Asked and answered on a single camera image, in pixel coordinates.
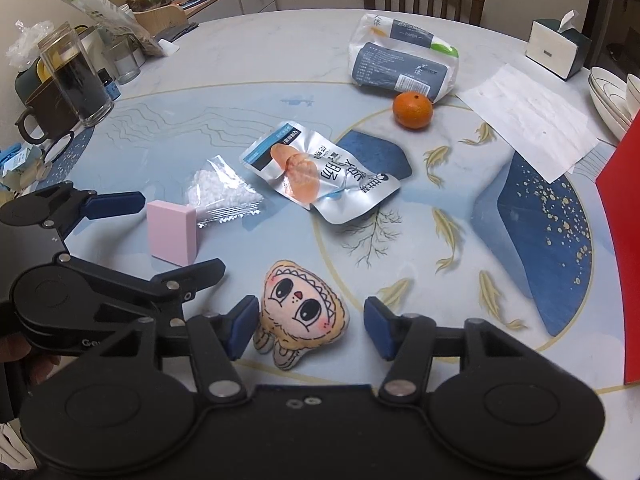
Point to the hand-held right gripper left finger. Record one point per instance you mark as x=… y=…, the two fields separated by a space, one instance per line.
x=242 y=329

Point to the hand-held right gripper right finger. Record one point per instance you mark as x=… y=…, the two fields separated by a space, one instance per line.
x=377 y=329

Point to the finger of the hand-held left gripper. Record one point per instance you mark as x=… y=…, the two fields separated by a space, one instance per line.
x=117 y=205
x=190 y=276

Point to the pale pink block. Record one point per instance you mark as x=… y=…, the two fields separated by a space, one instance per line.
x=167 y=232

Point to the beige cartoon plush toy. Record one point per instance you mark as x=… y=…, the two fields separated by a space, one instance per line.
x=300 y=305

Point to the clear bag of white beads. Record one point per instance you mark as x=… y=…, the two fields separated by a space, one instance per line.
x=217 y=192

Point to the silver snack packet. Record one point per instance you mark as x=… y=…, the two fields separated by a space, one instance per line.
x=320 y=175

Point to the tangerine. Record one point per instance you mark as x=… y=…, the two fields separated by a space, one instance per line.
x=412 y=111

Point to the red cardboard box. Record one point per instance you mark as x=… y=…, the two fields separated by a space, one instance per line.
x=625 y=240

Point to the grey white tissue pack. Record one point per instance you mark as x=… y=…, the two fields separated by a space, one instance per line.
x=400 y=60

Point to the person's left hand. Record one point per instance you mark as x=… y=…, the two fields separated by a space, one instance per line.
x=17 y=351

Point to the crumpled green wrapper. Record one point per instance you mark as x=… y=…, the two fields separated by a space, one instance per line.
x=22 y=177

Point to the brown mug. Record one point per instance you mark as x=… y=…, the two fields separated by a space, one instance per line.
x=45 y=115

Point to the small blue box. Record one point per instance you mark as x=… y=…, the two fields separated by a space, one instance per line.
x=12 y=156

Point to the small blue bottle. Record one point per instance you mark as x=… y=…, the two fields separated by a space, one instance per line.
x=109 y=86

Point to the glass bottle with dark tea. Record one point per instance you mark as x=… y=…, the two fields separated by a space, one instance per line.
x=77 y=85

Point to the clear glass cup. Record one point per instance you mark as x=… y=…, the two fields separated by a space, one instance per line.
x=122 y=62

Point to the teal pot with yellow rim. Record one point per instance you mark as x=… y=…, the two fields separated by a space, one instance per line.
x=30 y=85

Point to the crumpled clear plastic bag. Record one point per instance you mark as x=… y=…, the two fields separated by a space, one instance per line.
x=25 y=42

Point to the clear bag with green label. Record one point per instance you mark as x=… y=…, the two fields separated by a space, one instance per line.
x=110 y=12

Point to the light wooden seat back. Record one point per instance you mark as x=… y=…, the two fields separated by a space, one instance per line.
x=160 y=16

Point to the blue round mat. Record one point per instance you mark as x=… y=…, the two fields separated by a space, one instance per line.
x=196 y=0

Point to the white paper sheet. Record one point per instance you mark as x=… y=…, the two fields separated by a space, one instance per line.
x=530 y=120

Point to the white gold-rimmed plate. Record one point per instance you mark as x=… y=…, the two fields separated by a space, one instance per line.
x=618 y=131

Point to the stack of white plates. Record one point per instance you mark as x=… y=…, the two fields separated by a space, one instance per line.
x=607 y=87
x=601 y=105

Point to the green white tissue box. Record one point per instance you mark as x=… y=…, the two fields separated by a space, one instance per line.
x=550 y=50

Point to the white bowl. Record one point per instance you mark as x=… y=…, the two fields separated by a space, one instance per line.
x=634 y=95

